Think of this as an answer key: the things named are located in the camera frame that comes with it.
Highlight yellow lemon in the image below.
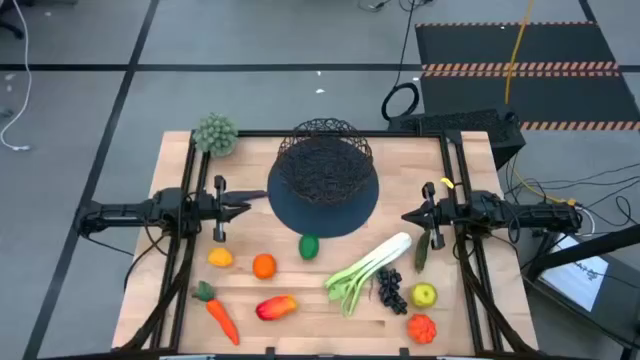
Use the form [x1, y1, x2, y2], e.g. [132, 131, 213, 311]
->
[207, 247, 235, 268]

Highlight black perforated computer case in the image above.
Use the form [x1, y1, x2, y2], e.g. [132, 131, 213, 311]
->
[388, 107, 527, 170]

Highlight green lime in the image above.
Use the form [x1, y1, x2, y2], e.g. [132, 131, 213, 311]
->
[298, 233, 321, 261]

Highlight green white leek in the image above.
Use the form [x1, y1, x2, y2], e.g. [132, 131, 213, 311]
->
[323, 231, 414, 318]

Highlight orange carrot with green top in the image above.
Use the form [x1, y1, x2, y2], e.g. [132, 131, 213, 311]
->
[191, 280, 241, 347]

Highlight yellow green apple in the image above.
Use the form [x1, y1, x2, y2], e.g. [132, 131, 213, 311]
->
[410, 282, 439, 310]

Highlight black arm base cable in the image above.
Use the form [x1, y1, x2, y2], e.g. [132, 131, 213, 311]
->
[122, 219, 171, 292]

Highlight white paper sheet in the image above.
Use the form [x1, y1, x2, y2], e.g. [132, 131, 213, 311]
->
[539, 232, 610, 312]

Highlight dark grey cart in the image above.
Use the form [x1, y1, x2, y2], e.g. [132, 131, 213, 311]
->
[517, 219, 640, 360]

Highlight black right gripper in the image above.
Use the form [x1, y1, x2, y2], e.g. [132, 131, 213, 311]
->
[401, 181, 460, 251]

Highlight small orange pumpkin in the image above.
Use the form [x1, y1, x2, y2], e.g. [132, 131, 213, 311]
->
[406, 313, 438, 346]

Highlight black cable with coil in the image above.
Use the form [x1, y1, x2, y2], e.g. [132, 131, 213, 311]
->
[380, 0, 421, 122]

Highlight dark purple grape bunch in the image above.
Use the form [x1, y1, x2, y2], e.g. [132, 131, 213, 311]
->
[369, 267, 409, 316]

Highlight green potted succulent plant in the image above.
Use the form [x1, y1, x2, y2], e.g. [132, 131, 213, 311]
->
[192, 112, 240, 158]

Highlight yellow hanging cable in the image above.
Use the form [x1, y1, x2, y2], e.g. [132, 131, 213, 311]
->
[503, 0, 535, 105]

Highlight dark wire lattice basket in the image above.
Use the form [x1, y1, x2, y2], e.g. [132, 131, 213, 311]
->
[274, 117, 375, 207]

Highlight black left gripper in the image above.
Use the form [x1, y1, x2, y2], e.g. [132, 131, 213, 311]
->
[197, 174, 253, 244]

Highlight red yellow mango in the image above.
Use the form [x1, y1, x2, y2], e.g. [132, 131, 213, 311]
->
[255, 294, 299, 322]

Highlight round dark blue placemat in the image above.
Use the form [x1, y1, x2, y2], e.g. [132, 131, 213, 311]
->
[266, 159, 380, 239]

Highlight black hazard striped floor mat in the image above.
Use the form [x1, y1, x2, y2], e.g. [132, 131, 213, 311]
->
[414, 20, 640, 132]

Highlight black floor cables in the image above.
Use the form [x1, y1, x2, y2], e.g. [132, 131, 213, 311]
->
[504, 159, 640, 237]

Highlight black chair base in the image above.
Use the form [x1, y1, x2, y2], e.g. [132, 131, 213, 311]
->
[0, 0, 25, 40]

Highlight orange fruit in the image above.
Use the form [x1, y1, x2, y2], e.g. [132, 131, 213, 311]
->
[251, 253, 278, 280]

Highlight white floor cable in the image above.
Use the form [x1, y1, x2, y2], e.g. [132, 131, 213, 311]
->
[0, 0, 34, 152]

